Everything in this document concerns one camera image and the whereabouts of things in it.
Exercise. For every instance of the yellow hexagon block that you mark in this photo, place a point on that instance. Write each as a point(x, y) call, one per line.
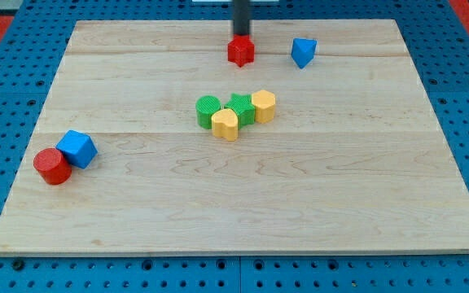
point(264, 102)

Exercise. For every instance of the red cylinder block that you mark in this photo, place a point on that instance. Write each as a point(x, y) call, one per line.
point(52, 166)

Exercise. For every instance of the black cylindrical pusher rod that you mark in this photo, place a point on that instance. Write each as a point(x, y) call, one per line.
point(241, 17)

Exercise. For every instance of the wooden board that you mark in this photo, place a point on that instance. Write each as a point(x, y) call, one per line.
point(353, 163)

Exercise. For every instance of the blue triangular block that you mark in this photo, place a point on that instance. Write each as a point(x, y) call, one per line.
point(303, 51)

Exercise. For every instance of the blue cube block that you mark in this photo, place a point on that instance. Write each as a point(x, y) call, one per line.
point(77, 148)

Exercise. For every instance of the green cylinder block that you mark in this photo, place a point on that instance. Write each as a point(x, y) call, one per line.
point(205, 107)

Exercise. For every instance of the green star block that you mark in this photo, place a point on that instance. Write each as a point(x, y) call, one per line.
point(242, 106)

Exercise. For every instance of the yellow heart block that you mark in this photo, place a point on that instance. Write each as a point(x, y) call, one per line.
point(225, 125)

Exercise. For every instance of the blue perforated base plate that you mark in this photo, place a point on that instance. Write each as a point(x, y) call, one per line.
point(31, 51)

